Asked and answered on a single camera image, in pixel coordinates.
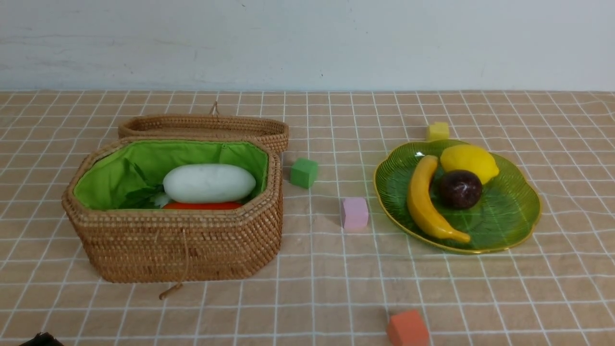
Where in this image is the pink foam cube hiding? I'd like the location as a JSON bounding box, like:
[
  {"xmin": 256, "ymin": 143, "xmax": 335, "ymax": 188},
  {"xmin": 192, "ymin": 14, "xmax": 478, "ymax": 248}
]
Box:
[{"xmin": 342, "ymin": 197, "xmax": 369, "ymax": 230}]

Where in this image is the orange carrot with green leaves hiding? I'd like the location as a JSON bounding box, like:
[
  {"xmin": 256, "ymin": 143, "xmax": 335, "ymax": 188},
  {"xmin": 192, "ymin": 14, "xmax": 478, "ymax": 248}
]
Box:
[{"xmin": 162, "ymin": 201, "xmax": 243, "ymax": 210}]

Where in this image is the orange foam cube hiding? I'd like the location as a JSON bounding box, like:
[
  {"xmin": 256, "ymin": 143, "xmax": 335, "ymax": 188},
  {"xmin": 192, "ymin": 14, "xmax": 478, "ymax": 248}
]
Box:
[{"xmin": 387, "ymin": 309, "xmax": 430, "ymax": 346}]

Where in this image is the dark purple mangosteen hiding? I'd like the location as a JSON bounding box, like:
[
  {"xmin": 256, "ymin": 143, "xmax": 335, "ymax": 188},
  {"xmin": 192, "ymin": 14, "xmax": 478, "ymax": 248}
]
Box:
[{"xmin": 438, "ymin": 170, "xmax": 483, "ymax": 210}]

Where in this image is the woven wicker basket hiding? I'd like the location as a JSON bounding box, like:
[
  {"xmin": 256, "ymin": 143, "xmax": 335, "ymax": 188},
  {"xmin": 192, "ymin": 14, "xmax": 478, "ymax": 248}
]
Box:
[{"xmin": 62, "ymin": 136, "xmax": 283, "ymax": 283}]

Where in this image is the yellow lemon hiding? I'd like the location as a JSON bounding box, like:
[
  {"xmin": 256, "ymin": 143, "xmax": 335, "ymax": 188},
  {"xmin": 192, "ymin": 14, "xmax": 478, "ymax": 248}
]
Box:
[{"xmin": 440, "ymin": 144, "xmax": 500, "ymax": 185}]

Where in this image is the green glass leaf plate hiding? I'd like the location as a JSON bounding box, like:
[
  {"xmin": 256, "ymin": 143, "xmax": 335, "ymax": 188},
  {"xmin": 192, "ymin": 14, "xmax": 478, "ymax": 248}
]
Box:
[{"xmin": 373, "ymin": 139, "xmax": 542, "ymax": 254}]

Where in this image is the white radish with leaves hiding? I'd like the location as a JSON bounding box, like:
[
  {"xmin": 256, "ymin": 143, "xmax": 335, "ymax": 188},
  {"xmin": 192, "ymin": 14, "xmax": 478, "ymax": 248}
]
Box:
[{"xmin": 119, "ymin": 164, "xmax": 257, "ymax": 209}]

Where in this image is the green foam cube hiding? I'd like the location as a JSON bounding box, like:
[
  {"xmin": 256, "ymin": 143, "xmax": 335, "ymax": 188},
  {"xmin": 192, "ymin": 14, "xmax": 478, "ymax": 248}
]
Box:
[{"xmin": 290, "ymin": 158, "xmax": 319, "ymax": 190}]

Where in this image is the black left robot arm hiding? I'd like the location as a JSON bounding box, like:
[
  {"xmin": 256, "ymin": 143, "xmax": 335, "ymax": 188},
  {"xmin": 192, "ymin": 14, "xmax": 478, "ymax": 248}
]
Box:
[{"xmin": 19, "ymin": 332, "xmax": 64, "ymax": 346}]

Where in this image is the yellow foam cube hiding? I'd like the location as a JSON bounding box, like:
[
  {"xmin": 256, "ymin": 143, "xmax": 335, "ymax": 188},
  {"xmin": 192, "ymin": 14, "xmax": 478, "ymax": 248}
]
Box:
[{"xmin": 426, "ymin": 122, "xmax": 450, "ymax": 142}]

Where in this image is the yellow banana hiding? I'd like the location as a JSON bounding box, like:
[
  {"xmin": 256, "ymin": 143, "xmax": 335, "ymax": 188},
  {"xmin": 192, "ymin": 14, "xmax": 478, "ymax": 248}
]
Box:
[{"xmin": 406, "ymin": 155, "xmax": 471, "ymax": 244}]

